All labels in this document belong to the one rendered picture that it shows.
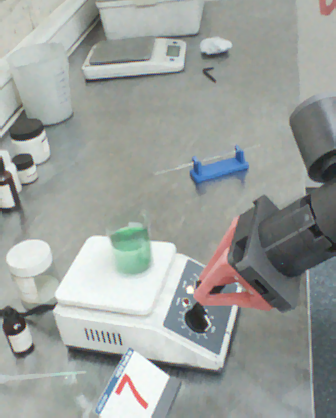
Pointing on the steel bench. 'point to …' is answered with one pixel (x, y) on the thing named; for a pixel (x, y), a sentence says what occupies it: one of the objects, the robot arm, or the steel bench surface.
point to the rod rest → (219, 167)
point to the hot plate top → (96, 286)
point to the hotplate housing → (139, 331)
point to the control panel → (211, 340)
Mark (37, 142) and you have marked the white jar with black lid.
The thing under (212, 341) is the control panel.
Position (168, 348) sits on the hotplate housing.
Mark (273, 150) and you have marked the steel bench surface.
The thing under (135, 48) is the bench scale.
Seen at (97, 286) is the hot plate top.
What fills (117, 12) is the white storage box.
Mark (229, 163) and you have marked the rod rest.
